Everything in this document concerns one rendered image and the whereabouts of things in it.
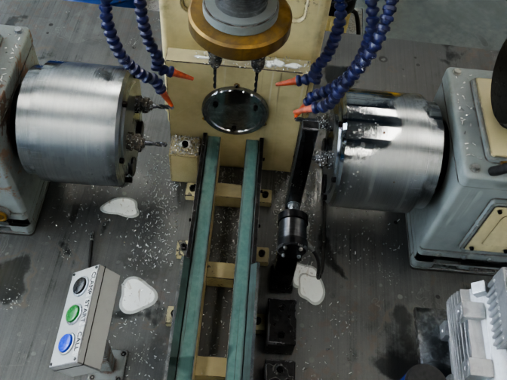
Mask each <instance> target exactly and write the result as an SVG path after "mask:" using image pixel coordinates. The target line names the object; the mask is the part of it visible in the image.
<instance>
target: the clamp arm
mask: <svg viewBox="0 0 507 380"><path fill-rule="evenodd" d="M318 132H319V122H318V121H302V123H301V127H300V134H299V138H298V142H297V148H296V152H295V156H294V160H293V167H292V171H291V175H290V182H289V186H288V190H287V197H286V200H285V209H288V208H289V206H290V205H291V206H294V203H296V207H298V209H300V205H301V202H302V199H303V193H304V190H305V187H306V181H307V178H308V175H309V169H310V166H311V163H312V156H313V153H314V150H315V144H316V141H317V138H318ZM290 203H291V204H290ZM289 204H290V205H289Z"/></svg>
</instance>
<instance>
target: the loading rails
mask: <svg viewBox="0 0 507 380"><path fill-rule="evenodd" d="M220 141H221V137H219V136H208V138H207V133H203V137H202V143H201V152H199V153H198V155H200V158H199V164H198V175H197V180H196V183H192V182H188V183H186V191H185V199H186V200H192V201H193V207H192V217H191V218H189V221H190V228H189V238H188V240H187V241H182V240H178V241H177V251H176V258H177V259H181V261H180V271H179V276H178V281H177V291H176V297H175V303H174V306H168V307H167V315H166V320H165V325H166V326H171V333H170V338H169V343H168V349H167V359H166V364H165V369H164V379H163V380H253V374H254V350H255V338H256V334H264V333H265V328H266V314H259V313H257V301H258V289H259V276H260V266H268V264H269V248H268V247H258V246H257V236H258V228H260V224H259V213H260V207H271V206H272V190H268V189H261V179H262V167H263V161H265V158H263V145H264V138H260V144H259V140H252V139H246V146H245V155H244V171H243V180H242V185H238V184H229V183H221V182H218V178H219V171H220ZM258 147H259V150H258ZM215 206H222V207H237V208H240V214H239V223H238V239H237V248H236V257H235V263H227V262H210V261H209V255H210V243H211V236H212V230H213V223H214V211H215ZM206 286H212V287H229V288H233V291H232V308H231V317H230V326H229V342H228V351H227V358H225V357H207V356H198V346H199V340H200V333H201V321H202V314H203V307H204V295H205V288H206Z"/></svg>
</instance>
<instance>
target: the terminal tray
mask: <svg viewBox="0 0 507 380"><path fill-rule="evenodd" d="M487 288H488V290H489V293H488V294H487V295H486V297H487V298H489V300H488V301H487V304H488V305H490V307H489V308H488V309H487V310H488V311H491V313H490V314H489V318H492V320H491V321H490V325H493V328H492V329H491V330H490V331H491V332H494V335H492V339H495V342H494V343H493V346H495V347H496V349H497V350H499V349H506V348H507V267H501V269H500V270H499V271H498V272H497V273H496V274H495V275H494V276H493V279H492V280H491V281H490V282H489V283H488V285H487Z"/></svg>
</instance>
